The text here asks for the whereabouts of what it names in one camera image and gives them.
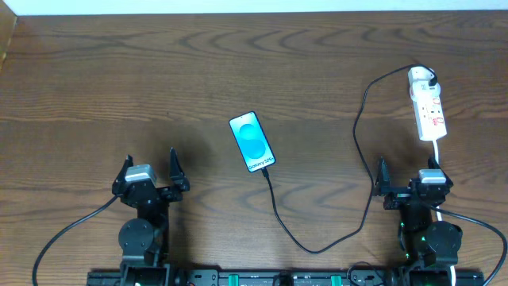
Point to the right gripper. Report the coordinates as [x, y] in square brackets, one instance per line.
[402, 193]

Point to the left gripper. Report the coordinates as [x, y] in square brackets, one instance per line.
[159, 191]

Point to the blue Galaxy smartphone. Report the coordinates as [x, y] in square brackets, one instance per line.
[252, 141]

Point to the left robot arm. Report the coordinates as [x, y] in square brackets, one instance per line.
[144, 239]

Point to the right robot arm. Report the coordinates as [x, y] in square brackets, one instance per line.
[431, 246]

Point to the white USB charger plug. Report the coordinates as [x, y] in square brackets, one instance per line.
[420, 90]

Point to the white power strip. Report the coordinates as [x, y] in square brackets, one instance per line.
[429, 114]

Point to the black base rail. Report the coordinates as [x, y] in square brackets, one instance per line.
[210, 277]

